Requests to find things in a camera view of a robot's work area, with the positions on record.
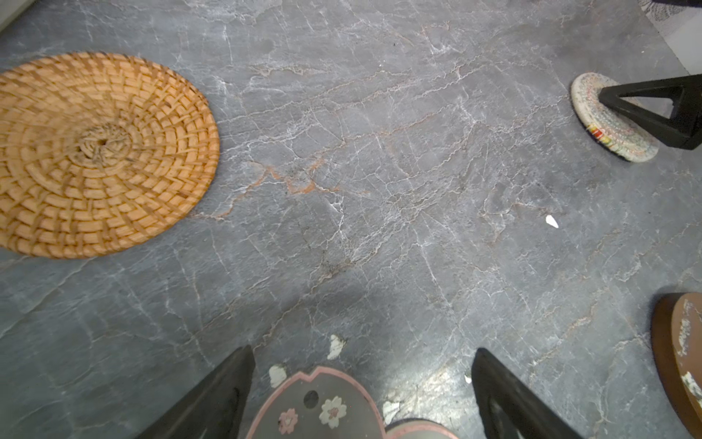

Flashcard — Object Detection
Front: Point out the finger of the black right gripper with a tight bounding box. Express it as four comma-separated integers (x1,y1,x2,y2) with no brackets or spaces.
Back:
598,74,701,150

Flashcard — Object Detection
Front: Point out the woven rattan round coaster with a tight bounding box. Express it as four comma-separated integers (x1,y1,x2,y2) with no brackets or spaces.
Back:
1,52,220,259

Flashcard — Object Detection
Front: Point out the pink cherry blossom coaster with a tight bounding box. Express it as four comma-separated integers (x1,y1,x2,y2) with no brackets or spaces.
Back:
245,366,461,439

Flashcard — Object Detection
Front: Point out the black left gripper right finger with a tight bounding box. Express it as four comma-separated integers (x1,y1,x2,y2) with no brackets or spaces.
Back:
471,348,580,439

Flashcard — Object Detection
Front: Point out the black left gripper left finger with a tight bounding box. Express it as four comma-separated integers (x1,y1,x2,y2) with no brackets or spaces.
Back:
138,346,255,439

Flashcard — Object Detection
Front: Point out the glossy amber round coaster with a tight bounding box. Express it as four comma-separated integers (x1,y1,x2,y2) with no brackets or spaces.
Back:
651,293,701,438

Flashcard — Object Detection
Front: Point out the white woven rope coaster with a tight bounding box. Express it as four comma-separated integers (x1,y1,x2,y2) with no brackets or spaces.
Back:
570,72,659,163

